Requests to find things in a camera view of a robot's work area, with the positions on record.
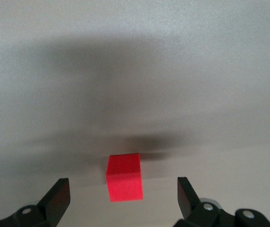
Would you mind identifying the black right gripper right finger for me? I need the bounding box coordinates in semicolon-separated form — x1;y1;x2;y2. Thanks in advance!
172;176;270;227

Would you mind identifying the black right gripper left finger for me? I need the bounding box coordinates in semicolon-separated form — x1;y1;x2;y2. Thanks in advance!
0;177;71;227

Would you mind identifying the small red cube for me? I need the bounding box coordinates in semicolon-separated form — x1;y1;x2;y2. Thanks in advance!
105;153;144;203

